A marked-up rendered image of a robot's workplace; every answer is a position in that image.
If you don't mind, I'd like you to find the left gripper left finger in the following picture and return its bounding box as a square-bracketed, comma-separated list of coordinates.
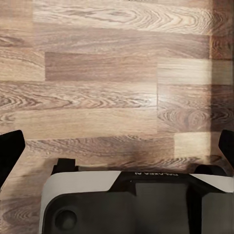
[0, 130, 25, 188]

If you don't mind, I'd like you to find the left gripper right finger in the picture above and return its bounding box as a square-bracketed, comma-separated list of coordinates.
[218, 130, 234, 169]

